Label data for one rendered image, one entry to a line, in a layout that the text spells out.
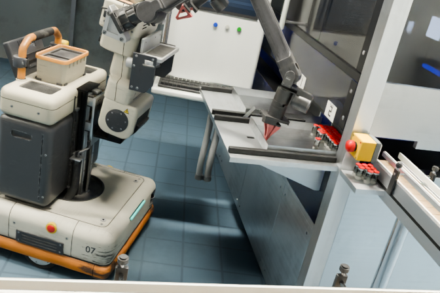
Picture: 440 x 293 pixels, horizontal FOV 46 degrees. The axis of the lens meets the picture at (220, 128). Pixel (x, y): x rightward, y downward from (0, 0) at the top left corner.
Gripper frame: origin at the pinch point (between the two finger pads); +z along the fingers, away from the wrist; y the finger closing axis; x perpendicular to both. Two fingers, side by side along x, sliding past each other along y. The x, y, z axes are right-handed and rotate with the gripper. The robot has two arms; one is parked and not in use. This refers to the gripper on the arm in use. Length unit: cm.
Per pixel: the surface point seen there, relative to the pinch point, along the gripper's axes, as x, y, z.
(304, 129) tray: 18.9, 23.2, -1.2
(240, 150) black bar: -8.3, -10.6, 3.7
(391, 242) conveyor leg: -34, 42, 13
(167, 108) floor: 252, 19, 87
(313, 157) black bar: -8.7, 16.2, -0.7
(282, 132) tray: 14.1, 12.2, 1.0
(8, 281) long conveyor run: -85, -73, 7
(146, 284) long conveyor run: -85, -50, 3
